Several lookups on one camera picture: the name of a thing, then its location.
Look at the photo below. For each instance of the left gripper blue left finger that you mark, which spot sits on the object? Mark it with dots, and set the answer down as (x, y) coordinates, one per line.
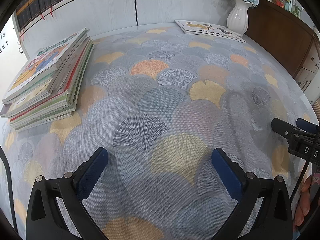
(89, 172)

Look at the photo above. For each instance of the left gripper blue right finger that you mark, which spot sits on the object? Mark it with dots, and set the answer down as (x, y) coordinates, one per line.
(229, 172)

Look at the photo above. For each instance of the wisdom stories warrior book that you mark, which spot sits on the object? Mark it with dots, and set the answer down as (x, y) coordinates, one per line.
(43, 89)

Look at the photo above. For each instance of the cartoon Confucius comic book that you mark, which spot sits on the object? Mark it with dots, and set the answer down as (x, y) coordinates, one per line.
(45, 61)

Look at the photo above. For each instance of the white cartoon figures book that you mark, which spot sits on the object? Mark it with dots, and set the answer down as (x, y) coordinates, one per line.
(201, 28)

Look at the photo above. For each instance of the person's right hand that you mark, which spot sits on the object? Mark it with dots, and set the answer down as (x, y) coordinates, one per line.
(303, 207)

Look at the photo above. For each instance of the brown wooden chair back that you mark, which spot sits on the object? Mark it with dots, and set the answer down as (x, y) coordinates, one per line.
(287, 38)

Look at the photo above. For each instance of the patterned fan tablecloth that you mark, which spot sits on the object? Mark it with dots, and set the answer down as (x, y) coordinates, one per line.
(160, 101)

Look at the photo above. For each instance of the colourful jars on cabinet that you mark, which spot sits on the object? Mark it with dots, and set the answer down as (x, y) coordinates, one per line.
(292, 6)

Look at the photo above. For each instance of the white ceramic vase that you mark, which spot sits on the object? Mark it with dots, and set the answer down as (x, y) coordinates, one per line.
(237, 20)

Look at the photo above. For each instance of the white bookshelf cabinet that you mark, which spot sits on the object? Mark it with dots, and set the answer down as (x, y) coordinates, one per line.
(101, 16)

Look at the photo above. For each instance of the black hardcover book set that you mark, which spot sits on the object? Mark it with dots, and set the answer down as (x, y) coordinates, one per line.
(28, 10)

